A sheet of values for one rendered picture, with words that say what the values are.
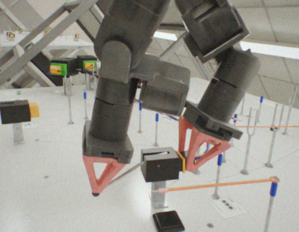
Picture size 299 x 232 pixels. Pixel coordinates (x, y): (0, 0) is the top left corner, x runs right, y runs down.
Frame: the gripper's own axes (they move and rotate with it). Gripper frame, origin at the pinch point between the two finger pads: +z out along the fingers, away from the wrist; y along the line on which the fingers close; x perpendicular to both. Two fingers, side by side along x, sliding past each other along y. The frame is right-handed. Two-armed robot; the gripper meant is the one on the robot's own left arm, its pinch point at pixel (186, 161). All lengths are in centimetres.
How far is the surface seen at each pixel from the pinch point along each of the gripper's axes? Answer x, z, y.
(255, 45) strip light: -206, -80, 295
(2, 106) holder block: 31.6, 11.7, 28.3
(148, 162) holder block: 7.3, 1.5, -1.9
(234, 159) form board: -18.4, -0.3, 11.0
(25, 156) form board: 23.4, 18.7, 21.7
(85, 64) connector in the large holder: 13, 2, 75
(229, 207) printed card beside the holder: -8.7, 3.6, -4.6
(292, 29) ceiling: -199, -102, 239
